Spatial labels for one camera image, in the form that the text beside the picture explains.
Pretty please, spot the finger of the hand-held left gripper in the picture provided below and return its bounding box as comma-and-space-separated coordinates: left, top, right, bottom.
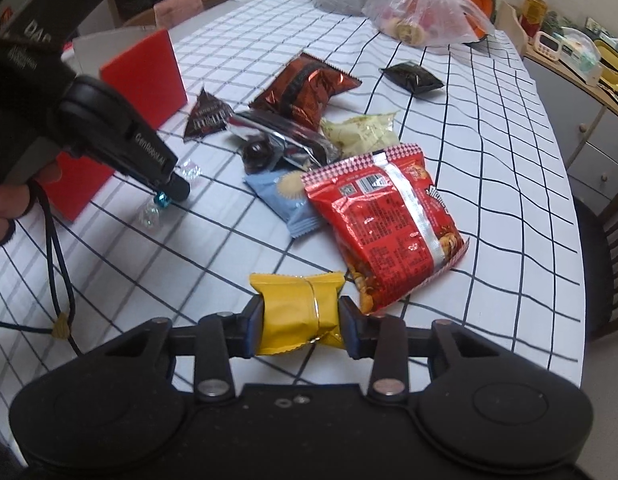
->
110, 152, 192, 204

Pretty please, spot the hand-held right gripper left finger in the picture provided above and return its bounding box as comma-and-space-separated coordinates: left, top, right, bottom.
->
105, 296, 268, 404

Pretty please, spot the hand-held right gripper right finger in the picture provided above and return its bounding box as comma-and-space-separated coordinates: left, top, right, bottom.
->
338, 296, 512, 404

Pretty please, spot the clear-wrapped teal candy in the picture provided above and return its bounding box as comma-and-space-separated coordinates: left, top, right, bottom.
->
137, 192, 172, 229

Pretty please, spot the yellow snack packet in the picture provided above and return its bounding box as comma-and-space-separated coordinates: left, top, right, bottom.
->
249, 270, 348, 357

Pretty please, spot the red cardboard box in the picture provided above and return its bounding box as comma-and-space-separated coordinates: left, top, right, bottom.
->
53, 27, 188, 224

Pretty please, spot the large red snack bag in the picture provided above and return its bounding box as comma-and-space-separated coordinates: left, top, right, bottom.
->
301, 143, 470, 317

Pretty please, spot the silver foil snack packet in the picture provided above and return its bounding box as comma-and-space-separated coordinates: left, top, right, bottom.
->
226, 110, 342, 172

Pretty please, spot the pale green snack packet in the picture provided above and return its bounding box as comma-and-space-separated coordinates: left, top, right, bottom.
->
319, 110, 401, 159

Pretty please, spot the clear plastic bag of snacks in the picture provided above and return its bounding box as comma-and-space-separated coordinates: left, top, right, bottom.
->
362, 0, 496, 56

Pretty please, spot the person's left hand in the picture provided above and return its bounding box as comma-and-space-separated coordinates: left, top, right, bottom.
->
0, 159, 63, 247

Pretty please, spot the dark triangular chocolate packet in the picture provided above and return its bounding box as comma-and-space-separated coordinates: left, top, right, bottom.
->
183, 87, 235, 142

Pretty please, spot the round dark chocolate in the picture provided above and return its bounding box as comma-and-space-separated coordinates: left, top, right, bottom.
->
241, 140, 276, 172

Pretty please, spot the light blue snack packet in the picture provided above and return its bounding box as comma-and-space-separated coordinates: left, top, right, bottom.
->
244, 168, 322, 239

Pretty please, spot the red-brown foil chip bag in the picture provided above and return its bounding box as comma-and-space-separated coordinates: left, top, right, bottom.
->
248, 52, 362, 132

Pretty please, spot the small black snack packet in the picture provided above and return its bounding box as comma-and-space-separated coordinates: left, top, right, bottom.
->
379, 61, 445, 95

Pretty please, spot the dark wooden chair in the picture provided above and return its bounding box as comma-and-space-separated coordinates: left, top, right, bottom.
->
571, 195, 618, 342

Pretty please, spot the white kitchen timer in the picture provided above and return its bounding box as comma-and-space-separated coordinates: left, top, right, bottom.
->
534, 30, 563, 59

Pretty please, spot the bottle of yellow liquid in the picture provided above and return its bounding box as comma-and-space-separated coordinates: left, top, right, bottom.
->
521, 0, 550, 37

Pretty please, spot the yellow-green container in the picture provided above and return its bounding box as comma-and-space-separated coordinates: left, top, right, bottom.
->
595, 37, 618, 89

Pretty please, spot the black lanyard cord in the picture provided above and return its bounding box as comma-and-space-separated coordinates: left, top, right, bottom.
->
0, 182, 86, 357

